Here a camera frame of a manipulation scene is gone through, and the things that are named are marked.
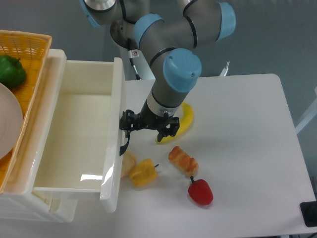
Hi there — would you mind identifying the black top drawer handle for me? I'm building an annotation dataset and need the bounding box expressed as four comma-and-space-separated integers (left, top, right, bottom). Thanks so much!
119, 134, 130, 156

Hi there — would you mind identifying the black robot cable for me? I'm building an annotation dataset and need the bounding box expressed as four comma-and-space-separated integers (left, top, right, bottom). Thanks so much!
119, 0, 142, 80

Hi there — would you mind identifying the yellow toy banana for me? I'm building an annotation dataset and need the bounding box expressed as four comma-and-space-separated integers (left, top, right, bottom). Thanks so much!
156, 102, 194, 144

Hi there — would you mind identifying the red toy bell pepper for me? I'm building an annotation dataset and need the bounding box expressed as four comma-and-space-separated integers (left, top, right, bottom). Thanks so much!
188, 176, 213, 206

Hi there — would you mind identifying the black device at table edge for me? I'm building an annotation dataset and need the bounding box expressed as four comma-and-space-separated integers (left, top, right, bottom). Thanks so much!
300, 201, 317, 227

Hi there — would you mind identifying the round toy bread roll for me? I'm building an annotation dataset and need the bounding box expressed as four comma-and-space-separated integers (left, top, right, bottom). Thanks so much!
121, 151, 137, 177

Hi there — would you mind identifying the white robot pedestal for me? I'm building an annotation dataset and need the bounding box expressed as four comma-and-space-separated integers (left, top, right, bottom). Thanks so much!
110, 19, 157, 80

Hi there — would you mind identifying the white plate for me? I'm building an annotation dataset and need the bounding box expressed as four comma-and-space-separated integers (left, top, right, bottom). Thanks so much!
0, 84, 23, 159

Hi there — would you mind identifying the white drawer cabinet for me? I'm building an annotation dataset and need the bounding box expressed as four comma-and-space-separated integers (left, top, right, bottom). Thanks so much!
0, 49, 66, 222

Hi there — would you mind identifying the yellow toy bell pepper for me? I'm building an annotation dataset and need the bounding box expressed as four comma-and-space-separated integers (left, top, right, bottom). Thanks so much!
129, 158, 159, 187

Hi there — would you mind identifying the orange woven basket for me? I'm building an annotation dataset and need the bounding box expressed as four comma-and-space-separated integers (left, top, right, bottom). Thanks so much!
0, 30, 52, 193

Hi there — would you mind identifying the toy glazed pastry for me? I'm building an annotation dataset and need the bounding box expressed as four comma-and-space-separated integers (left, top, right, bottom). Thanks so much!
168, 146, 199, 177

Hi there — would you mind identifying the green toy bell pepper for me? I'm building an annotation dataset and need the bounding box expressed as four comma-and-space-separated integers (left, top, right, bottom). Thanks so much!
0, 55, 26, 90

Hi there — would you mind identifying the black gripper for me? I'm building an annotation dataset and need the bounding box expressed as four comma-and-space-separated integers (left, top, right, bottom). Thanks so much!
119, 109, 180, 142

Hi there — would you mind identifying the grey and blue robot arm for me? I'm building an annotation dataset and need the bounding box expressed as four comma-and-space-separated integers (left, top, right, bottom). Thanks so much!
81, 0, 236, 141

